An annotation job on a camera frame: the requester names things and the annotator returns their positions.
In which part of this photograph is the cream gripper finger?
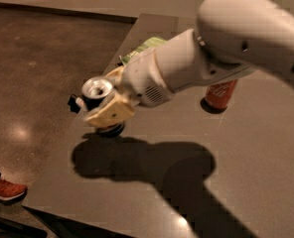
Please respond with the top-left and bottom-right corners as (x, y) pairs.
(83, 92), (134, 128)
(105, 65), (124, 85)

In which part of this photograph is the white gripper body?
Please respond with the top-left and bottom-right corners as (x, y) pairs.
(121, 48), (173, 107)

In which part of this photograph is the blue pepsi can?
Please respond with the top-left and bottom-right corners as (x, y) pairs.
(80, 75), (126, 138)

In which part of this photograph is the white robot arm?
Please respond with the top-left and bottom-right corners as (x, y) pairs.
(82, 0), (294, 128)

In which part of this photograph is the red coke can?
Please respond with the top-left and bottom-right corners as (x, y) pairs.
(205, 79), (237, 109)

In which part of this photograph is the green chip bag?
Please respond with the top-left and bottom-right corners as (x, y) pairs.
(119, 36), (166, 65)

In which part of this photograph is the orange sneaker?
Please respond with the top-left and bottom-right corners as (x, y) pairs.
(0, 178), (27, 201)

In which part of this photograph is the black table leg base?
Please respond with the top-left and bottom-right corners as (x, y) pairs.
(0, 217), (48, 238)

